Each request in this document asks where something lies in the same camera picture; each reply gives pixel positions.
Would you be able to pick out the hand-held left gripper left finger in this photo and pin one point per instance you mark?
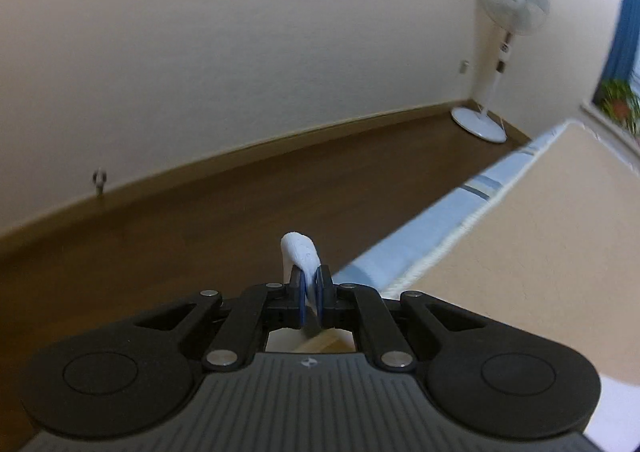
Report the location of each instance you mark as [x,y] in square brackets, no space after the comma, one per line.
[298,297]

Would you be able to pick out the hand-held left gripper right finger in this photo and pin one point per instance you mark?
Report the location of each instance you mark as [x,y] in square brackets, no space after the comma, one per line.
[324,297]

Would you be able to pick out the white small garment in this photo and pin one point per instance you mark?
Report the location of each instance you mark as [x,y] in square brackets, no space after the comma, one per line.
[301,249]

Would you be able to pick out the blue striped mattress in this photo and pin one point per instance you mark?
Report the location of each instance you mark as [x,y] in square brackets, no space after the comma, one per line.
[430,227]

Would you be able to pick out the beige bed sheet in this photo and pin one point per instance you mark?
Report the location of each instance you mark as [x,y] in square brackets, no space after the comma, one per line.
[540,257]

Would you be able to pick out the white window sill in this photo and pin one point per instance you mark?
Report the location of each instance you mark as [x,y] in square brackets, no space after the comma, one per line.
[612,129]

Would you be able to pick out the potted plant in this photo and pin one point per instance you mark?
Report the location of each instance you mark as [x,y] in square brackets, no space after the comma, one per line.
[620,102]

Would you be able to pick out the blue curtain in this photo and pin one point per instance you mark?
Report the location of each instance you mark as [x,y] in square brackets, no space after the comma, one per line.
[620,32]

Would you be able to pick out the small wall socket plug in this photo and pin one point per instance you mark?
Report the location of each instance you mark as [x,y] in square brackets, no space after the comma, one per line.
[99,180]

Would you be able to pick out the wall socket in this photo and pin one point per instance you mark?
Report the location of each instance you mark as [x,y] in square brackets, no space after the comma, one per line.
[465,66]

